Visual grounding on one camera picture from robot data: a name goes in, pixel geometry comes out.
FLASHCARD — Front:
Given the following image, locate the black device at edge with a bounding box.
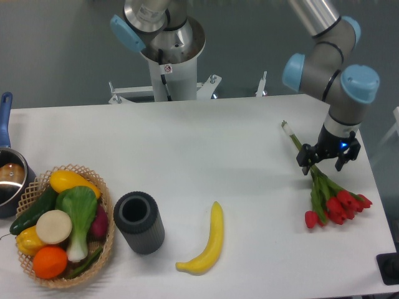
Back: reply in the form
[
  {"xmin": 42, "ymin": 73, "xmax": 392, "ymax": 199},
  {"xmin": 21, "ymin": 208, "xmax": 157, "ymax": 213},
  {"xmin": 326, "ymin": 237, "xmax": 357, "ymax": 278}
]
[{"xmin": 376, "ymin": 252, "xmax": 398, "ymax": 285}]

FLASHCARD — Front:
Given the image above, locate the dark grey ribbed vase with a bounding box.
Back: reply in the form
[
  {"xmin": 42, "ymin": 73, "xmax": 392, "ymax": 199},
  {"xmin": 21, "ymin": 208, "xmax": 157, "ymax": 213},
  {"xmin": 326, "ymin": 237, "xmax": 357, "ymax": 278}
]
[{"xmin": 113, "ymin": 191, "xmax": 165, "ymax": 255}]

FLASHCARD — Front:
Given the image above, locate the green bean pod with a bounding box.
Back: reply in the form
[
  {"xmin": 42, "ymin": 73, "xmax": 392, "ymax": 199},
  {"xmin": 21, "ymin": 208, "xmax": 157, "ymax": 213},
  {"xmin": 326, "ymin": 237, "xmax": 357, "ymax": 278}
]
[{"xmin": 65, "ymin": 247, "xmax": 103, "ymax": 280}]

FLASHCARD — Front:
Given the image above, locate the yellow squash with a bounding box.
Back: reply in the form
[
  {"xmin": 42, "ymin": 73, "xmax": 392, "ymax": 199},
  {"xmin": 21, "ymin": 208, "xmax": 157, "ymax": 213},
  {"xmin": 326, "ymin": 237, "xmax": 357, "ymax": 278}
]
[{"xmin": 49, "ymin": 170, "xmax": 101, "ymax": 199}]

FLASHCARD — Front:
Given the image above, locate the green cucumber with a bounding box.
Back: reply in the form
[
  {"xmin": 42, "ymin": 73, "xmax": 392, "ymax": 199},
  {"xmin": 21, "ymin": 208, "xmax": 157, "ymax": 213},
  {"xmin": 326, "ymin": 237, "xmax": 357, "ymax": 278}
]
[{"xmin": 9, "ymin": 186, "xmax": 58, "ymax": 235}]

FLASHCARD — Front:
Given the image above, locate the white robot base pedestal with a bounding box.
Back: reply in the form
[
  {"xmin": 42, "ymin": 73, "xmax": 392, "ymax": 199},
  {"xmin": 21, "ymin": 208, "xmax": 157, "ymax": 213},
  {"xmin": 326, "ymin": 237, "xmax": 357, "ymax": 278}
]
[{"xmin": 110, "ymin": 1, "xmax": 221, "ymax": 102}]

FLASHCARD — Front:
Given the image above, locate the red tulip bouquet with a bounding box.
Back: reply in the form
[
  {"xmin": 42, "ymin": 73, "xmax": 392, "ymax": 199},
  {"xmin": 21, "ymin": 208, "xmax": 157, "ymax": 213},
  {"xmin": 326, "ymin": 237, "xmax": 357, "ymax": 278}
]
[{"xmin": 281, "ymin": 120, "xmax": 373, "ymax": 230}]

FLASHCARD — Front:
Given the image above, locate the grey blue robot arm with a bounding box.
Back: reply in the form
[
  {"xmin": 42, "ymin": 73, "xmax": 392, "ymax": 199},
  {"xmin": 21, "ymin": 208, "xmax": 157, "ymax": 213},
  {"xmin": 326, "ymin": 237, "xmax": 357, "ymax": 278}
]
[{"xmin": 282, "ymin": 1, "xmax": 380, "ymax": 174}]

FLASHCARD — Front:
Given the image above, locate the yellow bell pepper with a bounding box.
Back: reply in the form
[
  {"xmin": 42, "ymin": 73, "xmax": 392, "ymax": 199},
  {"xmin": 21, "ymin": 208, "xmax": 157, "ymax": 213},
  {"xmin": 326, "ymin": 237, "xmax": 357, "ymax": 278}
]
[{"xmin": 16, "ymin": 225, "xmax": 47, "ymax": 256}]

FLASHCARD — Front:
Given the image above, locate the woven wicker basket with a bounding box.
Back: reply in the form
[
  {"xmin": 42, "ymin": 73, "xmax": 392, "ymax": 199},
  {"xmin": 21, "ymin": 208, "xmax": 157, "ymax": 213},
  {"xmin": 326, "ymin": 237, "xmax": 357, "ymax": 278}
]
[{"xmin": 15, "ymin": 164, "xmax": 115, "ymax": 288}]

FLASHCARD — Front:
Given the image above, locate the yellow banana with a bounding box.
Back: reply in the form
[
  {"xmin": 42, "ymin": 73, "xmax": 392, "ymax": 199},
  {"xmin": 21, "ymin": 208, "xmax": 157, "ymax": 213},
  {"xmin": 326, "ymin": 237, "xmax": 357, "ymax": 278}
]
[{"xmin": 175, "ymin": 201, "xmax": 224, "ymax": 275}]

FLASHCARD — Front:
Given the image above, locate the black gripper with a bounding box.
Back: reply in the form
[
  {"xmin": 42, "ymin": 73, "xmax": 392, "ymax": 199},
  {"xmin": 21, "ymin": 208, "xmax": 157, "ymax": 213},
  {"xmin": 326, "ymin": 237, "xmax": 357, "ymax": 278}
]
[{"xmin": 296, "ymin": 125, "xmax": 361, "ymax": 176}]

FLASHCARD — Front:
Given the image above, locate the blue handled saucepan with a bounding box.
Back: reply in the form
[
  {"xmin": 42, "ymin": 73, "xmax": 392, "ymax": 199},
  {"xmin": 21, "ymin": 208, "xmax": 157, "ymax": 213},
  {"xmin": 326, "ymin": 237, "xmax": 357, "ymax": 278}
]
[{"xmin": 1, "ymin": 92, "xmax": 36, "ymax": 219}]

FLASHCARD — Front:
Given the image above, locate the orange fruit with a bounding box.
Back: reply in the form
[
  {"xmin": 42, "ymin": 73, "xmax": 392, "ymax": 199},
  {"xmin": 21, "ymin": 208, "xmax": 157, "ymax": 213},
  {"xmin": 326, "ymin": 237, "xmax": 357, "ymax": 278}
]
[{"xmin": 32, "ymin": 246, "xmax": 68, "ymax": 279}]

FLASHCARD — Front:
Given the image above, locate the green bok choy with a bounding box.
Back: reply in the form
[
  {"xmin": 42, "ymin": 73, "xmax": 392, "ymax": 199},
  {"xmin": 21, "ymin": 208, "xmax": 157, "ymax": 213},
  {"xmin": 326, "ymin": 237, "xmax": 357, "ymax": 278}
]
[{"xmin": 55, "ymin": 186, "xmax": 97, "ymax": 263}]

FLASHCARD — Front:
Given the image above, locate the white round radish slice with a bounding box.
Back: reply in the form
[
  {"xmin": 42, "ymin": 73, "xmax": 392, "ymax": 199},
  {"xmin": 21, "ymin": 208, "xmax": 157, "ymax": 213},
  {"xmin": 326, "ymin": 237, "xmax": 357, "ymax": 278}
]
[{"xmin": 36, "ymin": 210, "xmax": 72, "ymax": 245}]

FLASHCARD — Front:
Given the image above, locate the purple red onion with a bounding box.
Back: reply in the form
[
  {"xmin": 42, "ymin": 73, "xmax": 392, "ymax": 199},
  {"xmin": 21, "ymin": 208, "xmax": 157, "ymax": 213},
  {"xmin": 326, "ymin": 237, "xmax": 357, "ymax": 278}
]
[{"xmin": 90, "ymin": 205, "xmax": 108, "ymax": 239}]

